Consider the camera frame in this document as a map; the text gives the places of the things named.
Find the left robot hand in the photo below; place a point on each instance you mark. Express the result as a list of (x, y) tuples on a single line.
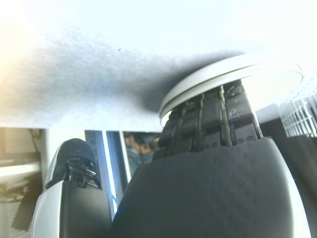
[(210, 193)]

